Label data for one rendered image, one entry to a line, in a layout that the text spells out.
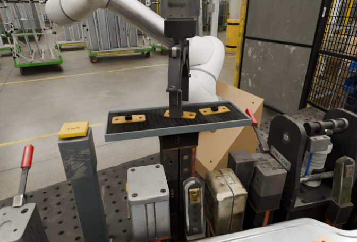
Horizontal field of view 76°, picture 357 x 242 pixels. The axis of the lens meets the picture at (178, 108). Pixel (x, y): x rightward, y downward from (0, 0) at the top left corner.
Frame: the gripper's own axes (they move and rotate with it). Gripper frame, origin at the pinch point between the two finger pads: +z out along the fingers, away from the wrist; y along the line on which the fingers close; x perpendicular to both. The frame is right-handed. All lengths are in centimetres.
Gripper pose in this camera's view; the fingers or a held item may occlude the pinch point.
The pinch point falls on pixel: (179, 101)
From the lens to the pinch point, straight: 60.3
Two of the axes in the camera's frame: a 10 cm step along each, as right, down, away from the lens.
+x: 9.8, 0.8, -1.8
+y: -1.9, 3.9, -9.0
